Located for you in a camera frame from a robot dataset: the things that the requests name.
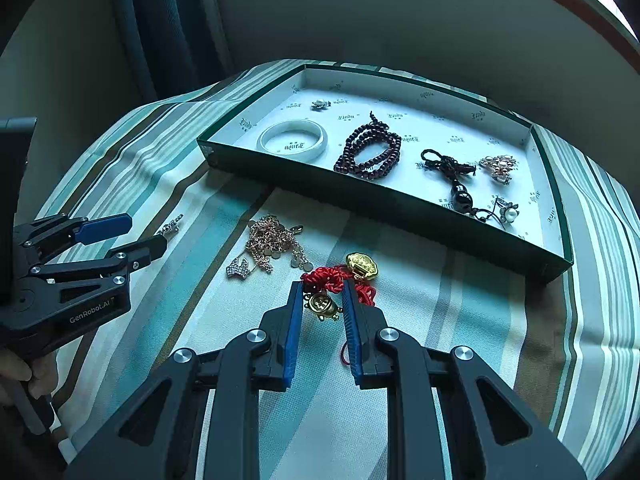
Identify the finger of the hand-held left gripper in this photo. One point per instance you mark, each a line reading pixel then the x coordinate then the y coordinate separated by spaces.
pixel 107 223
pixel 145 250

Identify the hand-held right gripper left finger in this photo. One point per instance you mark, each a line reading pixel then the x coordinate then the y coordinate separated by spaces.
pixel 295 330

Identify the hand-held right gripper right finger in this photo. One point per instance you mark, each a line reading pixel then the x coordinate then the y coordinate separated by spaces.
pixel 352 330

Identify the small silver brooch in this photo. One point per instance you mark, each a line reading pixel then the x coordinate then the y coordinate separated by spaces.
pixel 170 226

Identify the red knot gold lock charm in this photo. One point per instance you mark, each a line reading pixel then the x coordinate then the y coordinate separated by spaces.
pixel 362 264

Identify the white jade bangle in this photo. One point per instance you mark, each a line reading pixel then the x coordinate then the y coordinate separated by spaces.
pixel 263 142

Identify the dark green shallow tray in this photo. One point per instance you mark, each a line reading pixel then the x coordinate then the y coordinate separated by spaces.
pixel 430 130

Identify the pearl cluster brooch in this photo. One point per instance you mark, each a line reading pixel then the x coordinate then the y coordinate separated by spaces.
pixel 500 167

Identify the small pearl earring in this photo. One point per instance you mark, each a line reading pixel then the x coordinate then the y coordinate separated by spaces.
pixel 319 104

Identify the person's left hand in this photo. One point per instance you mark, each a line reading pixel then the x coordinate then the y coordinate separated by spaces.
pixel 42 375

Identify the striped teal tablecloth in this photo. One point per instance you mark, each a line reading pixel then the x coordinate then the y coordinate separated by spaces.
pixel 200 320

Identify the dark blue curtain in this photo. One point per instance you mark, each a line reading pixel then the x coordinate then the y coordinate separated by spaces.
pixel 175 20

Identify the brown wooden window sill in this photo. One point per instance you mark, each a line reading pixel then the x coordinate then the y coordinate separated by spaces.
pixel 575 0

